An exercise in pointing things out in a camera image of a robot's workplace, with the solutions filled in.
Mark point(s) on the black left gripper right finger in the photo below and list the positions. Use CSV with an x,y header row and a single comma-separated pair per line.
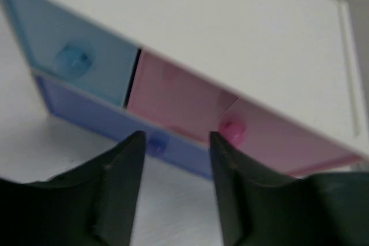
x,y
259,206

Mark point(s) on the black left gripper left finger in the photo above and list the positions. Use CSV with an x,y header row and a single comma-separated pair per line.
x,y
91,204

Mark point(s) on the pink drawer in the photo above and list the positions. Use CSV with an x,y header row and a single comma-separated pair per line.
x,y
192,107

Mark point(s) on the white drawer organizer box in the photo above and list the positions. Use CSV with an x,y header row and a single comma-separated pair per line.
x,y
305,61

